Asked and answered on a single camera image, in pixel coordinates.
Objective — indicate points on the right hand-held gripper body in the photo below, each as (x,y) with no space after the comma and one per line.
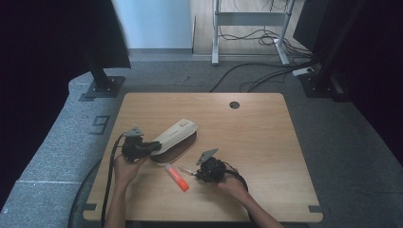
(214,171)

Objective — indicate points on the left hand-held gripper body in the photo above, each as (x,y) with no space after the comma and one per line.
(134,148)

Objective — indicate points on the silver pen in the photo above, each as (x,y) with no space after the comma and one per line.
(187,170)

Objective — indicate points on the orange highlighter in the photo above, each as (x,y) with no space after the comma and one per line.
(177,178)

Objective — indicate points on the beige pencil case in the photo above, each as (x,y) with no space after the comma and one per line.
(174,136)

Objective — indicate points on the person's left hand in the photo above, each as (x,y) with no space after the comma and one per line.
(125,172)

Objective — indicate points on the person's right hand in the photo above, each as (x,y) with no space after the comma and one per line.
(234,186)

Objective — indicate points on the black metal stand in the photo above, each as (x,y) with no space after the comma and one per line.
(320,84)
(103,84)

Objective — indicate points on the white power strip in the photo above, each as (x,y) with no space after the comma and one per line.
(302,71)

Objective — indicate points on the black curtain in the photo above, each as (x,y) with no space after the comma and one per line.
(374,63)
(47,47)

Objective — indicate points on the white metal desk frame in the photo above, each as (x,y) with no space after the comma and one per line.
(250,18)

